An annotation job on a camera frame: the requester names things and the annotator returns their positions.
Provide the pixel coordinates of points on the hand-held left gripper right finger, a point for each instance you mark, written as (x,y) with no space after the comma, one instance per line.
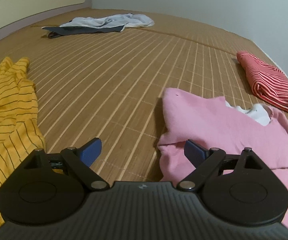
(195,152)

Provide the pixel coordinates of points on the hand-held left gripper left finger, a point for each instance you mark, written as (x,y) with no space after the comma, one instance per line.
(91,151)

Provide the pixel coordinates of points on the pink shirt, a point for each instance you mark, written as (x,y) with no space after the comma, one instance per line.
(221,130)

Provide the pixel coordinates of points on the bamboo bed mat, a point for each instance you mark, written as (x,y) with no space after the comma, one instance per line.
(108,80)

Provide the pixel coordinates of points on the yellow striped shirt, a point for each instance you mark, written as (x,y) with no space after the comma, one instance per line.
(6,120)

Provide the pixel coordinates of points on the red striped folded shirt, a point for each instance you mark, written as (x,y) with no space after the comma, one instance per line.
(266,80)

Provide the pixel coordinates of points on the dark blue garment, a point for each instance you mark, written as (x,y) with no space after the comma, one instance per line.
(78,30)

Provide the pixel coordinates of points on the light blue shirt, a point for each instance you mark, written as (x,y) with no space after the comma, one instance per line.
(91,21)

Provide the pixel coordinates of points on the cream bed headboard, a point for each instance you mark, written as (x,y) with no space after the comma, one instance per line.
(21,2)

